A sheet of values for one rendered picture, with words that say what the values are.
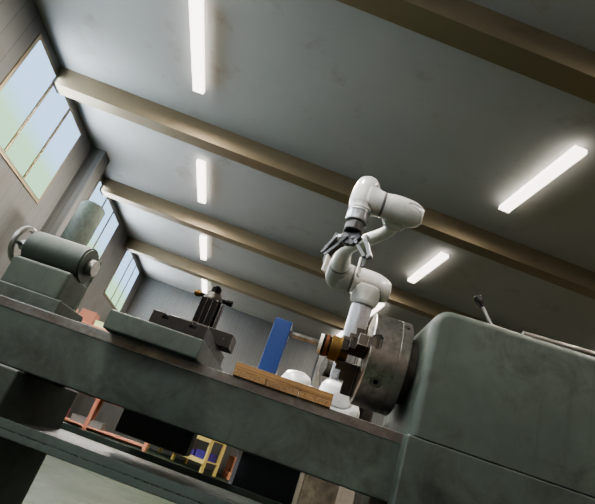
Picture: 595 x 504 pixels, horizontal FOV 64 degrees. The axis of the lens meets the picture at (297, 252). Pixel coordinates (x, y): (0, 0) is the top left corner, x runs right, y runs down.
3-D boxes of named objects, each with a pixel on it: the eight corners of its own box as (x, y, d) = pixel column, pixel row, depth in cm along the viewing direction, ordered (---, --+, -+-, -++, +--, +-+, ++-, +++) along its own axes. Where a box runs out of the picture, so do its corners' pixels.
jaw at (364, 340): (375, 350, 159) (383, 336, 149) (371, 363, 156) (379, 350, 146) (343, 339, 160) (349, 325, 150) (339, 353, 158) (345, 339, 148)
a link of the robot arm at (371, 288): (304, 421, 220) (349, 437, 218) (305, 424, 204) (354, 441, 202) (351, 269, 241) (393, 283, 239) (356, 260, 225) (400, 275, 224)
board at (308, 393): (320, 418, 169) (323, 407, 171) (330, 408, 136) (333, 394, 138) (241, 391, 172) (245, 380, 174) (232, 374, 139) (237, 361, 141)
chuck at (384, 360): (369, 412, 170) (391, 329, 179) (384, 413, 140) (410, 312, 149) (345, 404, 171) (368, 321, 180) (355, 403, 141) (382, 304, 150)
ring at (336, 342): (349, 343, 167) (324, 334, 168) (353, 336, 159) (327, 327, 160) (342, 368, 164) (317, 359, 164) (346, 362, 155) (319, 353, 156)
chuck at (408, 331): (378, 415, 170) (400, 332, 179) (395, 417, 140) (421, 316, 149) (369, 412, 170) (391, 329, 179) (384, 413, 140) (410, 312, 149)
